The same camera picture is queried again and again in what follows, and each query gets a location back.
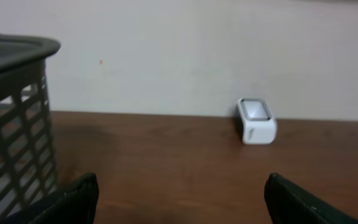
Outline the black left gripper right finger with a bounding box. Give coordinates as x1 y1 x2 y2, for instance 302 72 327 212
264 173 358 224

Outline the grey plastic mesh basket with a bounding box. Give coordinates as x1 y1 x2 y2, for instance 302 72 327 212
0 34 60 221

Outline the white barcode scanner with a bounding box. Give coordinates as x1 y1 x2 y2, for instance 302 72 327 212
237 98 278 145

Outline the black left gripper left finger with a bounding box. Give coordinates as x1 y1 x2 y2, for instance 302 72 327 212
1 173 99 224

